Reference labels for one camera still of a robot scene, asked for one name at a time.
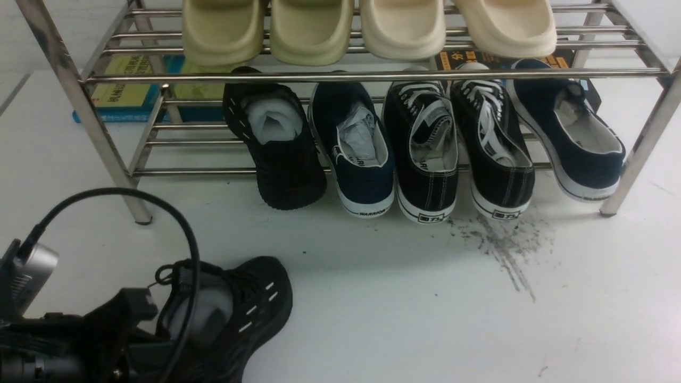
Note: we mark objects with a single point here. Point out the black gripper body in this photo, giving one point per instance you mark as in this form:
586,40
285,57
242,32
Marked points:
114,349

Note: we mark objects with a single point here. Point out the black knit sneaker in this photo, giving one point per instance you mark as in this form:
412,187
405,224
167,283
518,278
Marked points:
237,311
270,119

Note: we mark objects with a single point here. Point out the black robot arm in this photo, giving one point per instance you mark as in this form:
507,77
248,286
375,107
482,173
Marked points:
48,350

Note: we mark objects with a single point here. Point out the stainless steel shoe rack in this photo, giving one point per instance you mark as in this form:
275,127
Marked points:
607,45

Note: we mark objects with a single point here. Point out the navy slip-on canvas shoe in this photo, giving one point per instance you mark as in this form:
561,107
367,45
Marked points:
354,142

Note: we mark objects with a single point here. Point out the black lace-up canvas shoe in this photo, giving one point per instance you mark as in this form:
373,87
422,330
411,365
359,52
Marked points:
502,174
418,117

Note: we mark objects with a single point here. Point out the yellow and blue book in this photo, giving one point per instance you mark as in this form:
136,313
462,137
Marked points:
133,103

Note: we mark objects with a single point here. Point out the olive foam slipper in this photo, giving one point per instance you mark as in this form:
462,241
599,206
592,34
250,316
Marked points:
310,33
217,33

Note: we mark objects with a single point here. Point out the cream foam slipper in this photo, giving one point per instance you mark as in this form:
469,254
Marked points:
403,30
513,29

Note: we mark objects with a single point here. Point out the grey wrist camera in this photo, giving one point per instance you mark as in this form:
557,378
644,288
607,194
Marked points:
23,275

